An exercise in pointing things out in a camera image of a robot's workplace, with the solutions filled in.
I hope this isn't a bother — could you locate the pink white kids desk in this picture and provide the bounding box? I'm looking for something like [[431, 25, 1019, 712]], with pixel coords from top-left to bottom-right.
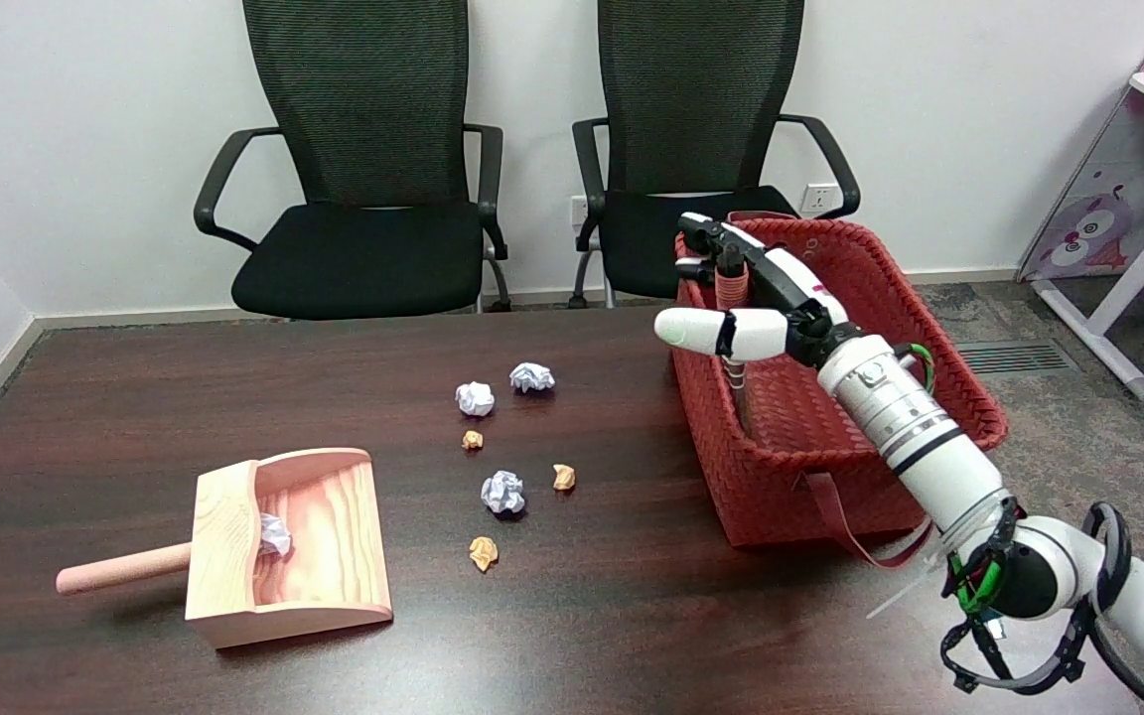
[[1016, 0, 1144, 404]]

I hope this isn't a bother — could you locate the black mesh office chair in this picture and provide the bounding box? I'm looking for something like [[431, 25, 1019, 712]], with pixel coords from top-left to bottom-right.
[[569, 0, 862, 310], [194, 0, 513, 321]]

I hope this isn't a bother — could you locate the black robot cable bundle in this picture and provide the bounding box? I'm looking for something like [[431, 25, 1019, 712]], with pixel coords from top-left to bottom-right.
[[937, 500, 1144, 715]]

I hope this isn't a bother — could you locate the grey floor vent grille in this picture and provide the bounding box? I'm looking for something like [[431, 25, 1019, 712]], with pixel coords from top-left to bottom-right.
[[951, 341, 1075, 375]]

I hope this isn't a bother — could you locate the red woven basket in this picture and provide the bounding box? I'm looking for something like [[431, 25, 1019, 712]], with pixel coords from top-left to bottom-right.
[[672, 211, 1009, 570]]

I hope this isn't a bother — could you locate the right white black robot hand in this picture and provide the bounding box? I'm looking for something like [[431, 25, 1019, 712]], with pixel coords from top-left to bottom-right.
[[653, 212, 863, 368]]

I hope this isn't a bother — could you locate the wooden dustpan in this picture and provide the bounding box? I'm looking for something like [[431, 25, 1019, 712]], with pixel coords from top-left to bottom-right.
[[56, 448, 394, 650]]

